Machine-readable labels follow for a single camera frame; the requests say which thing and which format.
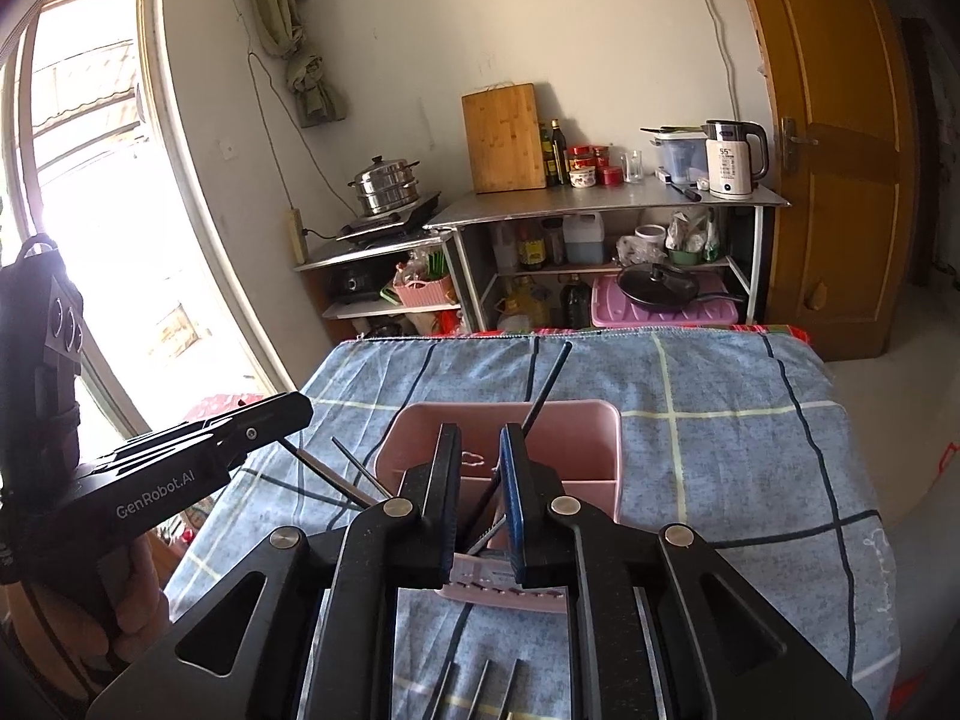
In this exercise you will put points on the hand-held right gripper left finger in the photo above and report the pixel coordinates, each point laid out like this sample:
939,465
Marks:
450,510

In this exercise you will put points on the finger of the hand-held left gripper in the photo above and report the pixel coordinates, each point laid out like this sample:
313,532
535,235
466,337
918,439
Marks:
255,427

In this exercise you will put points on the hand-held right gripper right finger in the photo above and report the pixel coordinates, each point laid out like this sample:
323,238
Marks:
511,495

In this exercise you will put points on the pink utensil basket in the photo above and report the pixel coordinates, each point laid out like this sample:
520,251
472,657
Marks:
585,450

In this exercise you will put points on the black chopstick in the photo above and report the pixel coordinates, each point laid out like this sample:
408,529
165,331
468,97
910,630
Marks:
330,472
360,469
547,388

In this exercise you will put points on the row of chopsticks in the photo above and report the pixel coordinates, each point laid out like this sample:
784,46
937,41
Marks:
484,690

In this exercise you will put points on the person's left hand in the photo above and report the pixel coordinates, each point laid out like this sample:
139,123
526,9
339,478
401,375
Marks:
142,600

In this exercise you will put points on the red patterned rug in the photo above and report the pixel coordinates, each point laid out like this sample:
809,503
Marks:
221,403

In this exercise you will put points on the black kitchen appliance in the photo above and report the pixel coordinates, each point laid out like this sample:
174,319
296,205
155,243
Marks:
352,283

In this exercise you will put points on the yellow cooking oil bottle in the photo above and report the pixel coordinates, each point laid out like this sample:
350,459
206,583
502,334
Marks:
529,307

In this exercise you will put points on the beige power strip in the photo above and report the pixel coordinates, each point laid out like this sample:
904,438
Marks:
295,236

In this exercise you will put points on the dark vinegar bottle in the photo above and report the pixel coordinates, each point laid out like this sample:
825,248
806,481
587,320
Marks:
576,304

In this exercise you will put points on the low steel rack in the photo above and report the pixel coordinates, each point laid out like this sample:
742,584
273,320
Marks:
360,251

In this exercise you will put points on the blue checked tablecloth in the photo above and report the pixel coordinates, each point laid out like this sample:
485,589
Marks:
712,450

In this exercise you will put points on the pink storage box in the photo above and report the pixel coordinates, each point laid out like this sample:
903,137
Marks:
615,311

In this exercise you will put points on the small pink basket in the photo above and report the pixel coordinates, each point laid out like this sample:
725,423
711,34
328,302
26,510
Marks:
424,291

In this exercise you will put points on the black cooktop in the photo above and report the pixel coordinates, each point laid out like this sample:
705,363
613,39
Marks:
382,225

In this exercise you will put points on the clear plastic bottle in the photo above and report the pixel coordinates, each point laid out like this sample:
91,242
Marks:
504,251

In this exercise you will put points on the yellow label sauce bottle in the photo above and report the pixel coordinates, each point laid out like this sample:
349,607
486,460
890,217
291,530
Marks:
532,247

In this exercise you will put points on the black lidded frying pan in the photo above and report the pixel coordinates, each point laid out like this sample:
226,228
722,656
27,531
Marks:
660,286

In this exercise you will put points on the white plastic jug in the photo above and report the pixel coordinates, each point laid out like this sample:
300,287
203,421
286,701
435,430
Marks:
583,240

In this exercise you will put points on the steel steamer pot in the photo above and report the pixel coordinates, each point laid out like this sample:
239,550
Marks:
384,184

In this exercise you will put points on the white bowl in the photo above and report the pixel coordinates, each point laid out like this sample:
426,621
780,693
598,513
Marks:
649,236

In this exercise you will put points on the metal kitchen shelf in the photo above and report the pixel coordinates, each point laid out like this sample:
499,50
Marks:
600,204

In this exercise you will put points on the colourful printed cloth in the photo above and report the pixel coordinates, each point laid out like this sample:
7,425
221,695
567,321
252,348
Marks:
780,330

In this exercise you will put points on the white plastic bags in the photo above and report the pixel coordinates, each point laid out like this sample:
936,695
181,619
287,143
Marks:
694,236

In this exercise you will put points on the white ceramic jar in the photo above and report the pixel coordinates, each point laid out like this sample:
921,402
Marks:
582,178

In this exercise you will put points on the green glass bottle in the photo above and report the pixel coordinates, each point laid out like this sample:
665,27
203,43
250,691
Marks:
544,157

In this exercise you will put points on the red lidded jar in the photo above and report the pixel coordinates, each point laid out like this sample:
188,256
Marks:
579,157

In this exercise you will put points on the dark oil bottle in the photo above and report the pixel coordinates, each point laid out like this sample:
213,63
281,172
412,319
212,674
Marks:
559,154

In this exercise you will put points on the clear glass cup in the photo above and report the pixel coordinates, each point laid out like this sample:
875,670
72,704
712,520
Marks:
633,167

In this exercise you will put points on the small red jar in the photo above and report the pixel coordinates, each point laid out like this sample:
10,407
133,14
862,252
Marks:
600,156

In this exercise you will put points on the wooden cutting board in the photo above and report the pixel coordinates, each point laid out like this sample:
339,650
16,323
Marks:
502,139

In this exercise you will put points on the clear plastic container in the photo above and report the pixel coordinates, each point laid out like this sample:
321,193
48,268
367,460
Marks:
679,157

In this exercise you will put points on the white electric kettle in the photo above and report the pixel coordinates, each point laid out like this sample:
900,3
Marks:
731,165

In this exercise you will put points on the wrapped air conditioner pipe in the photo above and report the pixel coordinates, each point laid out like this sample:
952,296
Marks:
292,30

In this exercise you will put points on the wooden door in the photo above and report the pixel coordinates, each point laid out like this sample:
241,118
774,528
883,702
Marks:
825,127

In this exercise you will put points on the white window frame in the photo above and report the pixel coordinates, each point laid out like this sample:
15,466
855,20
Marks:
187,202

